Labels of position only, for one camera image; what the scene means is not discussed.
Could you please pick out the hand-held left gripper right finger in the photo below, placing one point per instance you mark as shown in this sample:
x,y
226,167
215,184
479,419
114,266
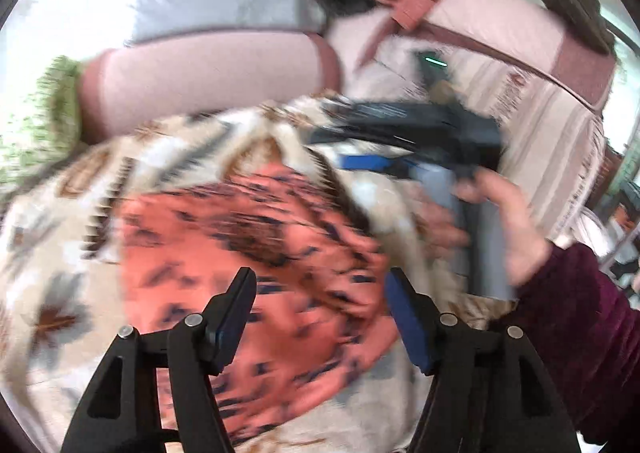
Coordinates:
x,y
407,323

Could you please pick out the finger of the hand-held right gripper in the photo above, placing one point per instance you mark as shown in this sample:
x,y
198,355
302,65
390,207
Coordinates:
x,y
350,135
370,162

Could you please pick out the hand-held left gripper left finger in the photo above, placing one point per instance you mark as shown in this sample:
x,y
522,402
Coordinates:
x,y
231,328

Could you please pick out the orange floral small garment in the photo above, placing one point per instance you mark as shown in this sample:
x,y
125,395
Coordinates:
x,y
240,243

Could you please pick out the person's right forearm maroon sleeve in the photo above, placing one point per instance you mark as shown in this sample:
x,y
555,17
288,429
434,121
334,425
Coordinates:
x,y
575,343

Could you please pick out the person's right hand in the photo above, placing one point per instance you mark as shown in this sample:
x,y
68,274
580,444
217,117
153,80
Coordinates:
x,y
520,233

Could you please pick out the pale striped sheet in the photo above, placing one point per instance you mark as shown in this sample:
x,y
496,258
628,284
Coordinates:
x,y
545,143

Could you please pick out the dark brown furry object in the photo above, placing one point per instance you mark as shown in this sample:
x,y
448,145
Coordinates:
x,y
575,13

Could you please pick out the cream leaf-print blanket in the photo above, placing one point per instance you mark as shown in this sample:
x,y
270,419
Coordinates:
x,y
60,253

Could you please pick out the dark furniture with clutter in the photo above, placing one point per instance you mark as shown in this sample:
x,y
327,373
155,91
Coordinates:
x,y
625,223

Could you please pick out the green and white checked pillow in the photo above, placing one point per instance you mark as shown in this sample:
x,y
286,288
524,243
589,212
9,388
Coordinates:
x,y
35,133

